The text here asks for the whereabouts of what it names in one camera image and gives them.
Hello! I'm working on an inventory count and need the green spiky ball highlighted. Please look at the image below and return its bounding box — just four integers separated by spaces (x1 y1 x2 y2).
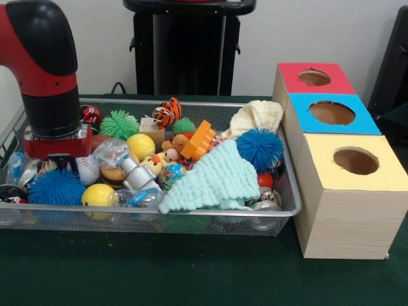
99 110 140 141

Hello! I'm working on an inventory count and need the dark green side table cloth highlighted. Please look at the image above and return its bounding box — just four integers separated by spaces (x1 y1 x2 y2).
377 101 408 136

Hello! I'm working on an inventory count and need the black frame stand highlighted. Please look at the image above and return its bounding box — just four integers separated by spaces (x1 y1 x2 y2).
368 5 408 112

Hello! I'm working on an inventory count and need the mint knitted cloth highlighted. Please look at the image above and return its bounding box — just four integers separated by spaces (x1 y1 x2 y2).
158 140 261 214

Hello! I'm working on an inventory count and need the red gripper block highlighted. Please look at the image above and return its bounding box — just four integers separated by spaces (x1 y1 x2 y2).
24 124 93 175

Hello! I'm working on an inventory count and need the silver mesh bin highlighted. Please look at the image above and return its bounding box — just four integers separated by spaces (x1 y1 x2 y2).
0 98 303 238

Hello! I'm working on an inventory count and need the dark green tablecloth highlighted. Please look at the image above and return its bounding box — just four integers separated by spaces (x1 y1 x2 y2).
0 93 408 306

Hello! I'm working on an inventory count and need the tiger striped toy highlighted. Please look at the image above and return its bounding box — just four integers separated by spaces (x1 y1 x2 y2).
152 97 182 128

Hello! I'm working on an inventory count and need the wooden box with three holes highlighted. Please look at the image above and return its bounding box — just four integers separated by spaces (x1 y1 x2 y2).
271 62 408 260

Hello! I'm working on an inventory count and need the white baseball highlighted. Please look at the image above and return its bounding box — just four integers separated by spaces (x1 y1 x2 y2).
76 155 101 186

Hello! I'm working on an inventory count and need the cream knitted cloth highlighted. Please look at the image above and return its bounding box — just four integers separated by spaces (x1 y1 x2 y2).
219 100 284 140

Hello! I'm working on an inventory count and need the orange toy block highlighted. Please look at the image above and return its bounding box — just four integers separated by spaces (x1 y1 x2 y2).
180 120 217 161

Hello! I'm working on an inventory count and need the yellow tennis ball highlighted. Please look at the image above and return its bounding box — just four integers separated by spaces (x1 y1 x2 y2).
126 133 156 162

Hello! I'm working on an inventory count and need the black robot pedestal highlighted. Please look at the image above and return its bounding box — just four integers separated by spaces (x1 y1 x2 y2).
122 0 258 96

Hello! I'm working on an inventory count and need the blue spiky ball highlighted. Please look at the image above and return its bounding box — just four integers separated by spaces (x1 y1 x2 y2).
236 128 284 171
28 168 87 205

